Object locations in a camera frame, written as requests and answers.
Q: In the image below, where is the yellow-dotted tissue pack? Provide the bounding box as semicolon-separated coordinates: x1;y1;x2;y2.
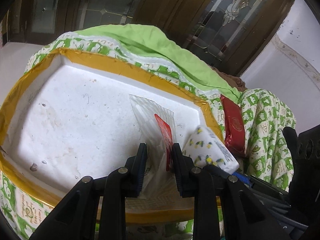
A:
182;126;240;174

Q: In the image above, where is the red wrapped packet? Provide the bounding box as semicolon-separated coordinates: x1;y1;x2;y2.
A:
220;95;246;158

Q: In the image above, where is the white tissue pack red label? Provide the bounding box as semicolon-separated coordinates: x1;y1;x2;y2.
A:
126;95;202;212

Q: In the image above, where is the white foam tray gold tape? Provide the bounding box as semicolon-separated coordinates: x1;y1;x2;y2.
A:
1;48;220;215

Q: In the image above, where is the green patterned quilt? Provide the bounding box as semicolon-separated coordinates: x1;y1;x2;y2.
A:
0;23;297;240

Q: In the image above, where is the wooden glass door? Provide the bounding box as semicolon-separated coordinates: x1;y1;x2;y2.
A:
1;0;294;76

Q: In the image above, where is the black chair armrest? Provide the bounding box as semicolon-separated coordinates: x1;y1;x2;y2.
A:
283;127;298;157

